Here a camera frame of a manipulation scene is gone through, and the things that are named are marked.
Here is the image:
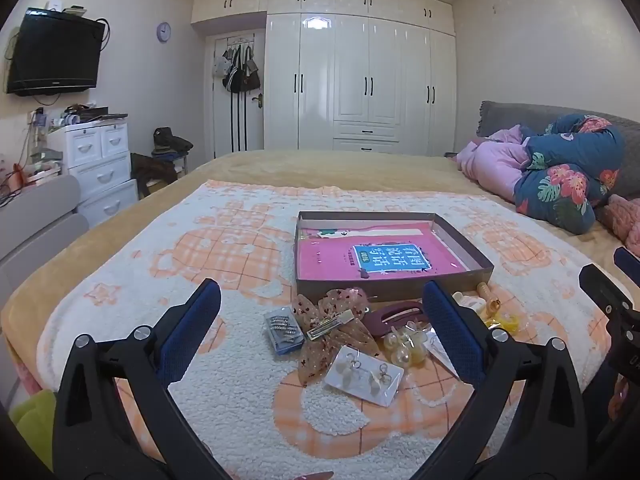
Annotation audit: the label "dark box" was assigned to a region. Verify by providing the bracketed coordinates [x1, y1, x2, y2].
[70, 104, 128, 122]

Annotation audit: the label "black hanging bag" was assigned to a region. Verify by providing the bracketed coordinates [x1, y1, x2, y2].
[222, 45, 247, 94]

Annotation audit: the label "maroon hair clip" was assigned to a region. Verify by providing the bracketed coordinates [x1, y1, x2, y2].
[361, 300, 427, 337]

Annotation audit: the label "cluttered shelf unit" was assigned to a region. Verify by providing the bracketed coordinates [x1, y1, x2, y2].
[19, 125, 68, 187]

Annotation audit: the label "clear hair claw clip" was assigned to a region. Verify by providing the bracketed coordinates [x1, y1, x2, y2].
[452, 282, 502, 317]

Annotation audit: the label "grey padded chair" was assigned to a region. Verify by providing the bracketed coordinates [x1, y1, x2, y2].
[0, 175, 91, 306]

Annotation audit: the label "pearl hair claw clip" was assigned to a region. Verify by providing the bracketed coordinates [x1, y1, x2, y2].
[384, 322, 434, 367]

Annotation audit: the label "white orange fleece blanket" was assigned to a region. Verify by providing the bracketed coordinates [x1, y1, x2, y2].
[36, 180, 614, 461]

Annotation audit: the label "white door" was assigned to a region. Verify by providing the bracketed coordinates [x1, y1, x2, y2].
[212, 34, 266, 159]

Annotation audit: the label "brown jacket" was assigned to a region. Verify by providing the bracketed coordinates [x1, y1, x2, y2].
[131, 152, 179, 199]

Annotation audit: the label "bed with beige sheet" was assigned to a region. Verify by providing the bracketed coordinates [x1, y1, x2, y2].
[0, 149, 640, 480]

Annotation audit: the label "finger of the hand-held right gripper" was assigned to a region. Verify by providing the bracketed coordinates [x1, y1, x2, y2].
[579, 263, 640, 358]
[613, 247, 640, 275]

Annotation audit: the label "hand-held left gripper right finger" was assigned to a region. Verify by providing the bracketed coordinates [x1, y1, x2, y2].
[415, 280, 586, 480]

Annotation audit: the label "blue hairpin card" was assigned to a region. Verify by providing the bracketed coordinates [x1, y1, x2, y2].
[264, 310, 306, 357]

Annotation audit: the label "cream bookmark strip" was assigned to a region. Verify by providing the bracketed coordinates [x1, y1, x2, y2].
[360, 227, 424, 239]

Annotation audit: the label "brown cardboard box tray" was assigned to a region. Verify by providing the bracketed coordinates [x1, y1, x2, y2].
[294, 211, 495, 302]

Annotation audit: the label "blue floral quilt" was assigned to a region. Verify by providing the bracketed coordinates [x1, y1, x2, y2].
[514, 114, 626, 235]

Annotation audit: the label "dark clothes pile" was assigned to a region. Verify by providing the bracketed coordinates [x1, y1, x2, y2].
[151, 127, 195, 163]

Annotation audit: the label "sheer bow hair clip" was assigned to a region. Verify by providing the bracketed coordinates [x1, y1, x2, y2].
[291, 287, 382, 387]

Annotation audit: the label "white wardrobe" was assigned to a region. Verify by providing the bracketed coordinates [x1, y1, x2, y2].
[191, 0, 457, 157]

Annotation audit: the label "black hanging straps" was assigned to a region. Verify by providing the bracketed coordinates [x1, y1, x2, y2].
[229, 91, 249, 154]

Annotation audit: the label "green cloth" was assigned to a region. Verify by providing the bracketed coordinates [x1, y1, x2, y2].
[10, 390, 59, 472]

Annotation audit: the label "black flat television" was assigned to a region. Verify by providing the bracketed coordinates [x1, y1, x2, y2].
[6, 7, 108, 97]

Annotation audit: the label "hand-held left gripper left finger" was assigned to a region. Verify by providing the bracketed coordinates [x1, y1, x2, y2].
[52, 278, 236, 480]

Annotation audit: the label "pink book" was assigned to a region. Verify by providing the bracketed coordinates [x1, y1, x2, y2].
[297, 222, 474, 281]

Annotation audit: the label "white plastic drawer cabinet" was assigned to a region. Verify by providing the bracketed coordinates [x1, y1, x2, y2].
[48, 121, 140, 229]

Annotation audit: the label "pink knitted towel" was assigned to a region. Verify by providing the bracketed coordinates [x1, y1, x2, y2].
[597, 195, 640, 259]

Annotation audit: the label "white earring card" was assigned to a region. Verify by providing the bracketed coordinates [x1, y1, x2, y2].
[324, 346, 405, 407]

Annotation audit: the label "pink quilt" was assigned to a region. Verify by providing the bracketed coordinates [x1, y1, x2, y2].
[455, 127, 539, 199]

